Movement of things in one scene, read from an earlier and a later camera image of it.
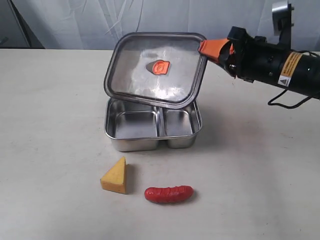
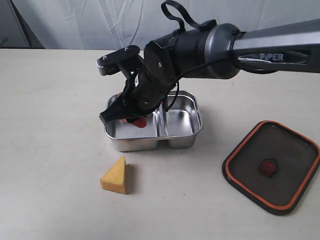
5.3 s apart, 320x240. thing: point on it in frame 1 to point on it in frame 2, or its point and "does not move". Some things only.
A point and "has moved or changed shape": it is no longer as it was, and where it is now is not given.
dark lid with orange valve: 163,69 has moved or changed shape
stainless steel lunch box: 134,126 does not move
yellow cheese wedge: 115,179 does not move
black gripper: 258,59 to 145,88
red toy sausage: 168,194 to 140,122
